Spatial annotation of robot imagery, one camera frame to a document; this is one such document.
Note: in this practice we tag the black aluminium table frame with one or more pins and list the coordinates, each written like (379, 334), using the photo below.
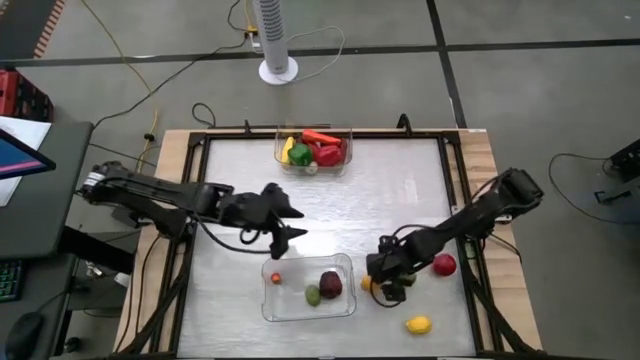
(182, 280)

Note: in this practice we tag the black clamp mount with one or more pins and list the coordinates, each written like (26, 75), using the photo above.
(404, 124)
(246, 127)

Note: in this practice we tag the orange carrot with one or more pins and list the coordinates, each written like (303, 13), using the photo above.
(321, 137)

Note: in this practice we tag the green avocado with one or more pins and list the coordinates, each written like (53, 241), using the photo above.
(313, 295)

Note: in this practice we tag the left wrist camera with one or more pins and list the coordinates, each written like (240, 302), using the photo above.
(276, 192)

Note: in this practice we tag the yellow banana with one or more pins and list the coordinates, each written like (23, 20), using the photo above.
(287, 149)

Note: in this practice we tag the backlit keyboard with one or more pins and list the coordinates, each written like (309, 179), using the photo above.
(10, 280)

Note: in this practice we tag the black metal bracket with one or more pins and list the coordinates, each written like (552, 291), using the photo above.
(610, 196)

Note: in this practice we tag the bright red apple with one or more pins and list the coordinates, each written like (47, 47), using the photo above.
(444, 264)

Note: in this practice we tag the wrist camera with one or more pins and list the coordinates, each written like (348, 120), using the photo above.
(389, 244)
(276, 192)

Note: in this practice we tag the red bell pepper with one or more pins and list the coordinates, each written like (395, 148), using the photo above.
(328, 155)

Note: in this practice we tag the yellow-orange mango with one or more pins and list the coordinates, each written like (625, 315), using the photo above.
(366, 283)

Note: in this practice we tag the white tower fan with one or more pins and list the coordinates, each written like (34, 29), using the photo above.
(272, 35)

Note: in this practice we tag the dark red apple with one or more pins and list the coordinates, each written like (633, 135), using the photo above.
(330, 284)

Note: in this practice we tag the yellow power plug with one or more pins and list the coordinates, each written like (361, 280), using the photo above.
(250, 33)

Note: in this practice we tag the white paper sheet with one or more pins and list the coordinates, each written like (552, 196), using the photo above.
(20, 127)

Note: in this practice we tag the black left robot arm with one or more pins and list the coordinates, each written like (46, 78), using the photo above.
(150, 192)

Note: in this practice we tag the black equipment box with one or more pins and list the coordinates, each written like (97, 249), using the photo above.
(627, 160)

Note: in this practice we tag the black computer mouse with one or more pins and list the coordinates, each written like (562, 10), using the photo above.
(22, 332)

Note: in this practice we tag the clear plastic bin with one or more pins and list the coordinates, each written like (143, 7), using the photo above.
(290, 307)
(347, 167)

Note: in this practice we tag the dark floor mat orange edge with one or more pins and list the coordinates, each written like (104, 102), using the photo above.
(20, 25)

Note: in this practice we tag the yellow lemon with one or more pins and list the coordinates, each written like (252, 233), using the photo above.
(419, 325)

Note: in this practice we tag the grey desk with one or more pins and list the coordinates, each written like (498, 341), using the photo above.
(50, 220)

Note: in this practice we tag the green bell pepper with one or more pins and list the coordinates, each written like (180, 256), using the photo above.
(300, 154)

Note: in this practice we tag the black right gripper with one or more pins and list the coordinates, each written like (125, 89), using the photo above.
(392, 265)

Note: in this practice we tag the small green lime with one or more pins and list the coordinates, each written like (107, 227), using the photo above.
(275, 278)

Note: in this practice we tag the white mushroom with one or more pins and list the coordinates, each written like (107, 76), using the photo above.
(311, 169)

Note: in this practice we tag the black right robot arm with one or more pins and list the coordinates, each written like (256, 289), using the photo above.
(475, 215)

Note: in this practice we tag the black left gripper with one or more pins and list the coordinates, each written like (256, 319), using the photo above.
(250, 210)

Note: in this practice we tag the computer monitor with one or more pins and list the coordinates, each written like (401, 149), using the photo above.
(20, 157)

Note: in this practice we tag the red plastic crate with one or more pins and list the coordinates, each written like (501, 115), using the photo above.
(20, 97)

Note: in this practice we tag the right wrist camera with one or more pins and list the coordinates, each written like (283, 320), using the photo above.
(389, 244)

